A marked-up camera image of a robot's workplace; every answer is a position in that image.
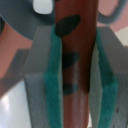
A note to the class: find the gripper right finger with green pad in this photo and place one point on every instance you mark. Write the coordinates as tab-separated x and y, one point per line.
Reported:
108	96

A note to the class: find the gripper left finger with green pad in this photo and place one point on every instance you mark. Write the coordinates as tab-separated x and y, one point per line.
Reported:
43	79

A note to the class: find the brown toy sausage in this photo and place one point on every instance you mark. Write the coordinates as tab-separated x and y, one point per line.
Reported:
76	25

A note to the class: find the white blue toy tube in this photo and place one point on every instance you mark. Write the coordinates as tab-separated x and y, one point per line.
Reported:
43	6

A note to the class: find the large grey pot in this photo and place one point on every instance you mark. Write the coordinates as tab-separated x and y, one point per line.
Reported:
20	15

